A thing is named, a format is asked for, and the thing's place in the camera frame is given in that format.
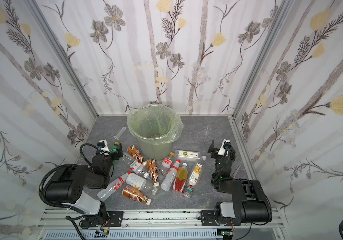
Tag green soda bottle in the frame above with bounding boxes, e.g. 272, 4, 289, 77
109, 142, 121, 155

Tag brown bottle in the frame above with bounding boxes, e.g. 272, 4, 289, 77
146, 160, 159, 187
127, 145, 144, 164
121, 185, 152, 206

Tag clear bottle sideways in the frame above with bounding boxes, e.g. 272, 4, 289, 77
174, 150, 206, 162

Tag clear crushed water bottle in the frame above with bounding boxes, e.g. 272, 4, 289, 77
122, 154, 149, 179

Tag white bottle yellow V label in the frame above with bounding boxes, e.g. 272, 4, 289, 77
126, 173, 158, 196

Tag white bottle yellow flower label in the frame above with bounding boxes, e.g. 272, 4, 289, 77
188, 163, 203, 186

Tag yellow juice bottle red label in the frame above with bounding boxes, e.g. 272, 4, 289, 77
172, 163, 188, 193

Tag small clear bottle green label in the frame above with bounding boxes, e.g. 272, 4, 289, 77
183, 185, 194, 199

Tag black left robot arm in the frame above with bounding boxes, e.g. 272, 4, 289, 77
38, 141, 127, 229

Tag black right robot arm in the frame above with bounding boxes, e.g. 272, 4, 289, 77
207, 140, 273, 226

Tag green plastic waste bin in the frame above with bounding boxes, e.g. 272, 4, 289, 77
127, 104, 184, 161

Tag small clear glass cup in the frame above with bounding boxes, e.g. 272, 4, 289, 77
203, 126, 212, 136

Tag white bottle red cap left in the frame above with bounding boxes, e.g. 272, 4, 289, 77
97, 172, 131, 202

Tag white bottle red cap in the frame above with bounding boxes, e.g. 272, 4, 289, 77
161, 160, 181, 191
97, 172, 131, 202

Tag clear bottle yellow cap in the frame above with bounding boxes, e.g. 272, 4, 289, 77
158, 152, 174, 180

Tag white bottle red cap right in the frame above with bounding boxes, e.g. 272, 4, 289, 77
161, 160, 181, 191

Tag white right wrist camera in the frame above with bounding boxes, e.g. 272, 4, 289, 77
217, 140, 231, 156

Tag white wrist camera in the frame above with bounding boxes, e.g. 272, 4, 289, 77
217, 140, 231, 156
97, 140, 110, 153

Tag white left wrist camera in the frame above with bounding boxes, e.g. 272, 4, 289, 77
97, 140, 110, 153

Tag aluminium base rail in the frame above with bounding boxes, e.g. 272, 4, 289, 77
33, 209, 290, 240

